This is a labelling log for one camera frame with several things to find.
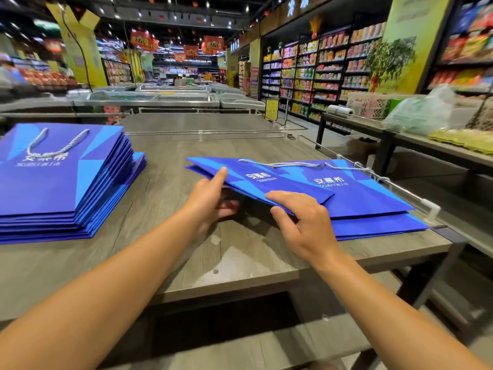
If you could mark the yellow tree print pillar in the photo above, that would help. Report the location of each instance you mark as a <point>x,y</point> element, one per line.
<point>408,42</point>

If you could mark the white plastic basket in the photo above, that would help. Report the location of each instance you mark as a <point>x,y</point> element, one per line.
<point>366,103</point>

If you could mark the yellow sign on stand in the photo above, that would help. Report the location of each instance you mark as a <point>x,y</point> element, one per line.
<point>272,109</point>

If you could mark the roll of clear plastic bags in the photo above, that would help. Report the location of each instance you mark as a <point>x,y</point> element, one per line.
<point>341,110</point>

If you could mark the green plastic bag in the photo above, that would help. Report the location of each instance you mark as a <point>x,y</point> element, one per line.
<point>420,111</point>

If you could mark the glass-topped chest freezer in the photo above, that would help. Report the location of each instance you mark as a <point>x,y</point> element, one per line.
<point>146,98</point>
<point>240,100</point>

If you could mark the person's right thumb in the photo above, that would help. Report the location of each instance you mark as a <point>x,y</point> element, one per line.
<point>283,218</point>

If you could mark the pile of yellow-green produce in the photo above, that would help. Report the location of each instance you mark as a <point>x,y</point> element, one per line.
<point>466,140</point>

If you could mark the stack of blue paper bags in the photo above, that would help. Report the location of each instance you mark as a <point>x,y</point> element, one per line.
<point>57,181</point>

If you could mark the blue gift bag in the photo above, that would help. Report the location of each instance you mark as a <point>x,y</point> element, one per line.
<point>381,225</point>
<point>362,196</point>
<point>250,177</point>

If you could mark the red hanging banner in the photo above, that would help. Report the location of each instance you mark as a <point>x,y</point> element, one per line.
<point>143,40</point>
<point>180,57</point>
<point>191,51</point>
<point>213,45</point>

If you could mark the display of red packaged goods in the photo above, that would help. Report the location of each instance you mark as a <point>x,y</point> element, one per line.
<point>46,78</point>

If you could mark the shelf of snack packets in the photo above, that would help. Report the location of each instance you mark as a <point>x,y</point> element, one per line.
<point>466,46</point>

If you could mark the person's right forearm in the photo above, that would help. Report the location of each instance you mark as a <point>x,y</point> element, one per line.
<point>385,323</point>

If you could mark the black-legged display table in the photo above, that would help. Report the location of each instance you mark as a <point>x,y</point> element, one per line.
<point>385,136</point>

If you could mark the person's left thumb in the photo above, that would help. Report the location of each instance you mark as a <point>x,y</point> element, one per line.
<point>215,181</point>

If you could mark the person's right hand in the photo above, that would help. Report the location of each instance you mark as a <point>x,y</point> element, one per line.
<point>310,233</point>

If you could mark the person's left forearm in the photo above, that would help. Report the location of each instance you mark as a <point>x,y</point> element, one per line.
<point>96,304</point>

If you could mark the shelf of colourful packaged goods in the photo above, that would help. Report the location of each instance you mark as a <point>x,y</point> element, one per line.
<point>323,69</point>

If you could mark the person's left hand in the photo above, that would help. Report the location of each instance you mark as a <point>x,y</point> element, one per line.
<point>202,202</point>

